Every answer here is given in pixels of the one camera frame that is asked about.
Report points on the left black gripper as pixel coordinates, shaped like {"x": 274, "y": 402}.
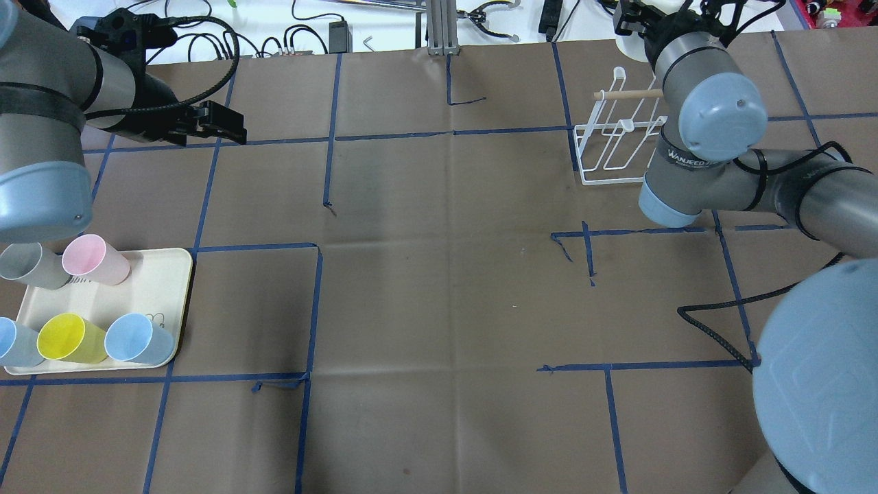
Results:
{"x": 152, "y": 113}

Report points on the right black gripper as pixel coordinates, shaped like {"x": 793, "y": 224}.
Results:
{"x": 652, "y": 31}

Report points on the white ikea cup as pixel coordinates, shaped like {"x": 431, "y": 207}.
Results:
{"x": 632, "y": 46}

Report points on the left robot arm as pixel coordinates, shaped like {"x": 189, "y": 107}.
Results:
{"x": 55, "y": 82}

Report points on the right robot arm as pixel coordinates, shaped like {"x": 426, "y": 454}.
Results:
{"x": 813, "y": 364}

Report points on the pink cup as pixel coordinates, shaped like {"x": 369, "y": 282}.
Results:
{"x": 91, "y": 257}

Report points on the grey cup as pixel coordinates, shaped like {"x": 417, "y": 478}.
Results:
{"x": 33, "y": 264}

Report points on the light blue cup front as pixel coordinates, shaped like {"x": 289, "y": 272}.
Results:
{"x": 138, "y": 338}

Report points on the light blue cup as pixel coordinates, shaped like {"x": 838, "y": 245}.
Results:
{"x": 19, "y": 345}
{"x": 138, "y": 338}

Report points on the yellow cup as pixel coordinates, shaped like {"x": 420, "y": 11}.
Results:
{"x": 69, "y": 337}

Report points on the light blue cup rear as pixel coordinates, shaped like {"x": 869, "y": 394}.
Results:
{"x": 19, "y": 345}

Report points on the black power adapter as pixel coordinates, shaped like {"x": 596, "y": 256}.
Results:
{"x": 339, "y": 38}

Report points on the cream plastic tray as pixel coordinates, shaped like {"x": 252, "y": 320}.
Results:
{"x": 158, "y": 287}

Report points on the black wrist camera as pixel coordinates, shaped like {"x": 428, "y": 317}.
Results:
{"x": 129, "y": 36}

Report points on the white wire cup rack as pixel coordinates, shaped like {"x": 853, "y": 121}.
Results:
{"x": 615, "y": 144}

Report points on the aluminium frame post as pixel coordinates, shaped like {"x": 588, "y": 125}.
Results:
{"x": 442, "y": 32}

